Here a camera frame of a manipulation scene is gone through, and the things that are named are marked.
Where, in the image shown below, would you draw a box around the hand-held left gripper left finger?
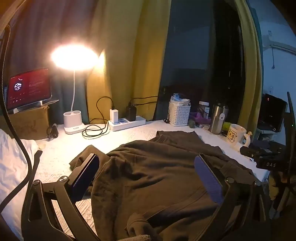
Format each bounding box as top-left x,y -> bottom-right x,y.
21,153 -> 100,241

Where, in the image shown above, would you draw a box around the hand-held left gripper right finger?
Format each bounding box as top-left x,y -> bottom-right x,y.
194,154 -> 270,241

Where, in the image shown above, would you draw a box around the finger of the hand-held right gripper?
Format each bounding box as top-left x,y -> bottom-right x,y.
240,145 -> 270,160

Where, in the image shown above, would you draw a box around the dark brown t-shirt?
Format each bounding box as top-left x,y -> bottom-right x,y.
69,130 -> 257,241

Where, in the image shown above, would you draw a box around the cream cartoon mug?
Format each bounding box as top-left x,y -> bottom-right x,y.
225,124 -> 251,152

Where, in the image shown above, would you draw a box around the stainless steel tumbler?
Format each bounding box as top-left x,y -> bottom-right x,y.
209,103 -> 229,135

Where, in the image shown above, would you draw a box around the white folded cloth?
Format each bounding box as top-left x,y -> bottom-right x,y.
34,150 -> 43,173

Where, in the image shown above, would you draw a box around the white desk lamp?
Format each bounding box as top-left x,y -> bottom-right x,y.
50,44 -> 100,135

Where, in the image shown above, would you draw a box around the black clip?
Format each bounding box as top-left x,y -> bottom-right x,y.
47,124 -> 58,139

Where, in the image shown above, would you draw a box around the white textured blanket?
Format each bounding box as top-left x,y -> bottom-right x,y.
14,119 -> 270,241

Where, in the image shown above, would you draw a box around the purple soft toy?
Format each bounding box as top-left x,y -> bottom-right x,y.
190,112 -> 211,124

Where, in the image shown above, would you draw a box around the small labelled jar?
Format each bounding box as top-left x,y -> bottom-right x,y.
199,101 -> 210,118

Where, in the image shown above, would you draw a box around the white woven plastic basket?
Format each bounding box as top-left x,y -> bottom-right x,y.
169,101 -> 191,127

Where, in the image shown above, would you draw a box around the cardboard box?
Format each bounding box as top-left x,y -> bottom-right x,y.
7,105 -> 50,141

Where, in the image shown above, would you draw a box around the white power strip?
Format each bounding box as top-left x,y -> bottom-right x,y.
109,116 -> 146,132

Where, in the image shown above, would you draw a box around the black charger plug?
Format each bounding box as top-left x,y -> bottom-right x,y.
126,104 -> 137,121

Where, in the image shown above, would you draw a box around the yellow curtain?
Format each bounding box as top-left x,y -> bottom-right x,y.
87,0 -> 173,124
236,0 -> 264,133

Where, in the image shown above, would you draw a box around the packets in basket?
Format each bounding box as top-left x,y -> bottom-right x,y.
171,93 -> 191,106

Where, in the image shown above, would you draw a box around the clear tablet stand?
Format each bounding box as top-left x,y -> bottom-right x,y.
13,98 -> 59,114

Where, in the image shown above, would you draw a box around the tablet with red screen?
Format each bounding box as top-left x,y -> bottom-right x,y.
6,68 -> 52,110

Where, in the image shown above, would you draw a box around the dark green curtain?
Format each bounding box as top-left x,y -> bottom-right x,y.
9,0 -> 97,124

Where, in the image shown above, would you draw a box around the black thick cable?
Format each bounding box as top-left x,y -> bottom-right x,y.
0,25 -> 35,223

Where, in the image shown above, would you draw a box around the black looped charger cable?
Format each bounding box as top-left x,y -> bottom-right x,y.
83,97 -> 114,139

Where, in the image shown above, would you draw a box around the black straight charger cable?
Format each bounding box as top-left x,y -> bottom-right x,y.
129,96 -> 160,107

